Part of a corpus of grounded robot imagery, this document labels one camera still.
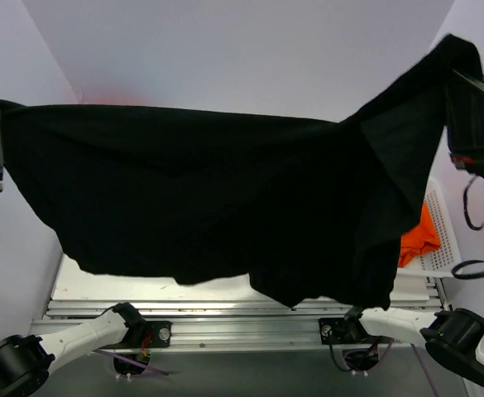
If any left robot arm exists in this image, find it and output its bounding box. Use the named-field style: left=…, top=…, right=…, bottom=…
left=0, top=111, right=147, bottom=396

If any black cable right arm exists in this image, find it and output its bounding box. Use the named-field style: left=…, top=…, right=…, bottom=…
left=450, top=173, right=484, bottom=280

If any aluminium rail frame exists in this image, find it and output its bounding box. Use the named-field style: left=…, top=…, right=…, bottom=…
left=30, top=290, right=450, bottom=353

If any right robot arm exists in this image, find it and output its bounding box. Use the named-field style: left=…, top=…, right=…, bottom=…
left=339, top=71, right=484, bottom=388

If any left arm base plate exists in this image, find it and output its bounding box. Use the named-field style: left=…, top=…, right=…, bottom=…
left=134, top=320, right=172, bottom=349

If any orange t-shirt in basket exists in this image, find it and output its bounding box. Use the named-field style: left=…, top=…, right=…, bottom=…
left=398, top=203, right=441, bottom=268

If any white plastic basket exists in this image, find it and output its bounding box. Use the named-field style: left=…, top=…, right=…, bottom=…
left=397, top=178, right=461, bottom=278

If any black t-shirt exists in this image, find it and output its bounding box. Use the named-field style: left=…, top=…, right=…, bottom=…
left=0, top=35, right=482, bottom=309

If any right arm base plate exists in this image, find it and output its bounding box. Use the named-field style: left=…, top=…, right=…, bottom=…
left=319, top=318, right=391, bottom=346

